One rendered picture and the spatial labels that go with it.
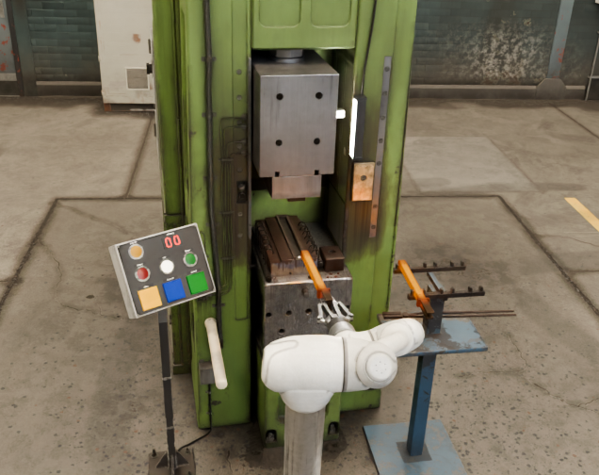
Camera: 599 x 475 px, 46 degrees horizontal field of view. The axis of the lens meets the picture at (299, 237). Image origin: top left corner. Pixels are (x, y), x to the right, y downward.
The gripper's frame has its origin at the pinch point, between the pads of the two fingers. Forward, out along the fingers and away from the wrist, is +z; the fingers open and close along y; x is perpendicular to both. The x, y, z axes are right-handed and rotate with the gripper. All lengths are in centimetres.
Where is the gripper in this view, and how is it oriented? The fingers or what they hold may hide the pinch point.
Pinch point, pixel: (326, 299)
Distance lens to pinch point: 254.4
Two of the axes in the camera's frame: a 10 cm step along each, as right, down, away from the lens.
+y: 9.8, -0.6, 2.0
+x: 0.4, -8.9, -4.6
